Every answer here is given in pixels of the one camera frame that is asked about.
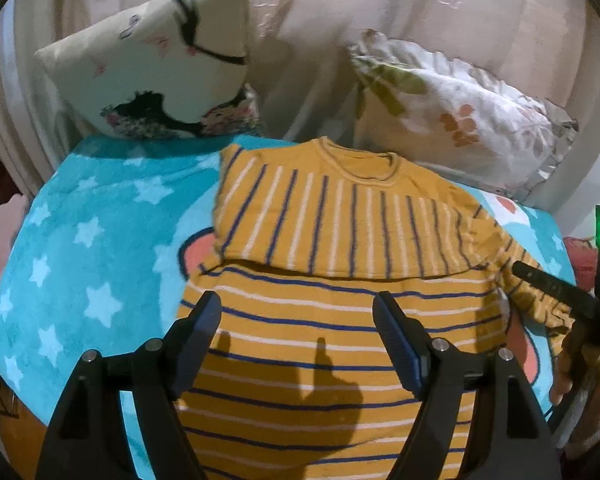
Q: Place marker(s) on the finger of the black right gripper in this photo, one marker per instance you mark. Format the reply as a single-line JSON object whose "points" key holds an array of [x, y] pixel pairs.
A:
{"points": [[550, 287]]}

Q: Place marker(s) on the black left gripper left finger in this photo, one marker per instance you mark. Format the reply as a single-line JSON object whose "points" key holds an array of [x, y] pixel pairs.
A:
{"points": [[86, 437]]}

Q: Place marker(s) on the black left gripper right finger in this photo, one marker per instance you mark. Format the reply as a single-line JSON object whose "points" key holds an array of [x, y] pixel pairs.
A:
{"points": [[508, 437]]}

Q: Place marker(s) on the orange striped knit sweater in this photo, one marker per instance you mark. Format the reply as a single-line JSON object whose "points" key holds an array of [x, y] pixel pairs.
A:
{"points": [[297, 383]]}

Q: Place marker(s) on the person's right hand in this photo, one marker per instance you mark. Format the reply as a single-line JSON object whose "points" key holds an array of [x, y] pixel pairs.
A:
{"points": [[577, 368]]}

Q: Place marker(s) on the red plastic bag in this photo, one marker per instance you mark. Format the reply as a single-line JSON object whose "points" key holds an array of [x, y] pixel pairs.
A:
{"points": [[582, 254]]}

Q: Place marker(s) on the turquoise star pattern blanket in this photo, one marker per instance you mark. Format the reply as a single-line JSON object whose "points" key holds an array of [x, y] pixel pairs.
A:
{"points": [[103, 258]]}

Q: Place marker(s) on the white leaf print pillow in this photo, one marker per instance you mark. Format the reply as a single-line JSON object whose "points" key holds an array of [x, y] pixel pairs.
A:
{"points": [[454, 118]]}

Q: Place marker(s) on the beige embroidered curtain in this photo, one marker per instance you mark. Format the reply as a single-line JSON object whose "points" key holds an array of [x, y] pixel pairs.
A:
{"points": [[548, 48]]}

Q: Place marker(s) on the cream bird print cushion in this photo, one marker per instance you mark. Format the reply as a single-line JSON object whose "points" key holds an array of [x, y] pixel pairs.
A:
{"points": [[164, 69]]}

